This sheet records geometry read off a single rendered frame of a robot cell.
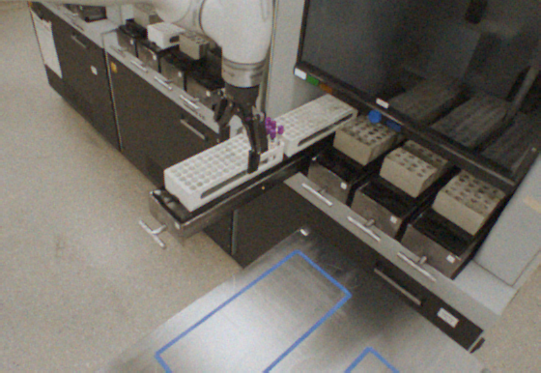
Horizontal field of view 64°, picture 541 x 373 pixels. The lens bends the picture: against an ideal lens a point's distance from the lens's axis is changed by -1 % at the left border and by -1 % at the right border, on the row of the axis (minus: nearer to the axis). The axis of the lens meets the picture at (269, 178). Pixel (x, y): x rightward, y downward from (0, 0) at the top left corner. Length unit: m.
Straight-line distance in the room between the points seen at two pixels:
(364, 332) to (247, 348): 0.21
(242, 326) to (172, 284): 1.07
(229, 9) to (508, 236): 0.75
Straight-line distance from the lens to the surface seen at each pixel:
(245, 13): 0.84
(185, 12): 0.92
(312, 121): 1.21
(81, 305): 1.87
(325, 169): 1.15
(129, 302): 1.84
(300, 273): 0.88
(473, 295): 1.09
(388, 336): 0.85
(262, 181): 1.08
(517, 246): 1.08
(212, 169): 1.02
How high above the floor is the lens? 1.52
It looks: 41 degrees down
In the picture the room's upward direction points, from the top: 7 degrees clockwise
